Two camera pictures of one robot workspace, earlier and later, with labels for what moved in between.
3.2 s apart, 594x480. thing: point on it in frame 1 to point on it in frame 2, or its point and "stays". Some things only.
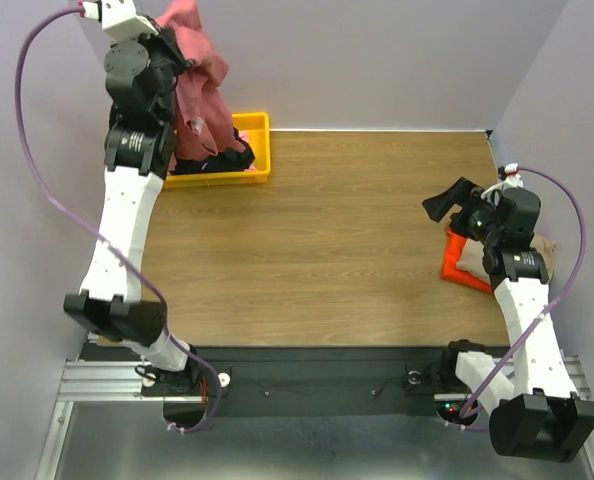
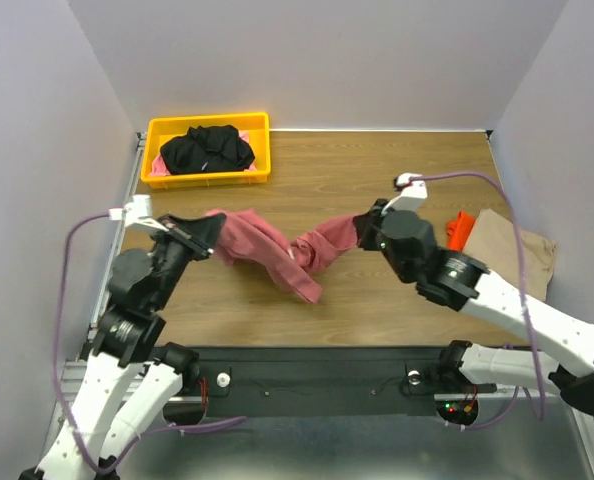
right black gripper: (461, 201) to (372, 228)
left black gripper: (161, 41) to (202, 234)
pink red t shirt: (205, 127) to (253, 243)
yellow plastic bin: (257, 125) stays
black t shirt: (230, 160) stays
